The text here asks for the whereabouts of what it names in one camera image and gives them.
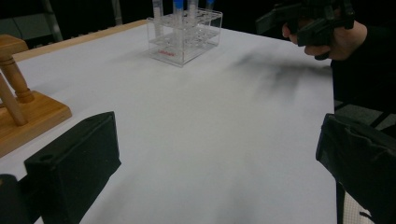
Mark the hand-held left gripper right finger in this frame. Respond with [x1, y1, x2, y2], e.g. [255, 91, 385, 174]
[315, 113, 396, 224]

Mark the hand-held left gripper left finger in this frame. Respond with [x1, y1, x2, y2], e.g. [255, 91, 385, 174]
[23, 111, 122, 224]

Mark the wooden test tube rack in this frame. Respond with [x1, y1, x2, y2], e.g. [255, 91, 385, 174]
[0, 34, 73, 158]

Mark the clear plastic test tube rack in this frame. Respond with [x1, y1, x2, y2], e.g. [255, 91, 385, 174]
[146, 7, 224, 68]

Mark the white table mat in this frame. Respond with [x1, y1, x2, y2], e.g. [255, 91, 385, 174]
[0, 22, 339, 224]

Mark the grey metal stand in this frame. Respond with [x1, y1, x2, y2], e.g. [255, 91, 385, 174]
[40, 0, 124, 44]

